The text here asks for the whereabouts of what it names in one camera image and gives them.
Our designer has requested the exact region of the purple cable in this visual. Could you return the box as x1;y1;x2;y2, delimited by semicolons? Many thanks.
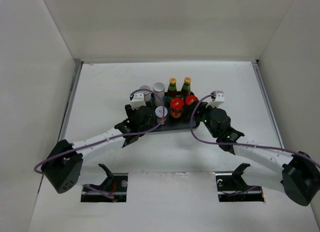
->
189;93;320;167
34;89;165;173

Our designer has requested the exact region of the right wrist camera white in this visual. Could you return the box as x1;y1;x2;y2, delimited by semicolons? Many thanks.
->
206;90;225;108

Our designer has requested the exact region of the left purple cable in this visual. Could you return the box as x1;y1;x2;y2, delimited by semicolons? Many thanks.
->
34;89;165;173

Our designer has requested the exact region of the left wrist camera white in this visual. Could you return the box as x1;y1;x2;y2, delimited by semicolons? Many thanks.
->
130;91;146;110

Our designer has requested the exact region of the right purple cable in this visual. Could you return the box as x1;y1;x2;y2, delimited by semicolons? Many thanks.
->
189;93;320;167

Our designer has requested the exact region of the black plastic tray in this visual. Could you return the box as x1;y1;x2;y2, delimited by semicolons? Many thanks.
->
124;90;201;132

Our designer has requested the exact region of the small spice jar white lid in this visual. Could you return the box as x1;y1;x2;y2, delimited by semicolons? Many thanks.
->
155;106;168;126

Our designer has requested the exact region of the chili jar red lid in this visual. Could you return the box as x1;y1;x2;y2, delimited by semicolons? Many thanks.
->
183;95;199;121
170;98;185;121

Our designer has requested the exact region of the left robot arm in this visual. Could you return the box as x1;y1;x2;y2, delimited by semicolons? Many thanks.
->
34;102;157;193

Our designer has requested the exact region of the sauce bottle yellow cap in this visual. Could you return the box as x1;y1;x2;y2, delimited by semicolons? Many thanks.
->
166;78;177;104
180;77;191;100

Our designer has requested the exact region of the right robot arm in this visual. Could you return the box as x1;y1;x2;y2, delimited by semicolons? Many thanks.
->
190;101;320;206

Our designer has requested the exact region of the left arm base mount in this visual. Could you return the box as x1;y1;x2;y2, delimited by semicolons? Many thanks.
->
80;164;129;203

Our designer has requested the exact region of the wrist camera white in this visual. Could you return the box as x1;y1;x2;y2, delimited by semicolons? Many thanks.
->
130;91;146;110
206;90;225;108

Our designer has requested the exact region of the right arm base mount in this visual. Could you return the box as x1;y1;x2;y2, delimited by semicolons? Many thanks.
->
215;163;265;202

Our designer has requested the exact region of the tall peppercorn jar blue label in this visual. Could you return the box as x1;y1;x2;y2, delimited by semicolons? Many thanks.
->
153;82;165;107

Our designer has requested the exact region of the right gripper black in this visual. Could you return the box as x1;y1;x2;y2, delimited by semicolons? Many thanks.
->
182;100;220;138

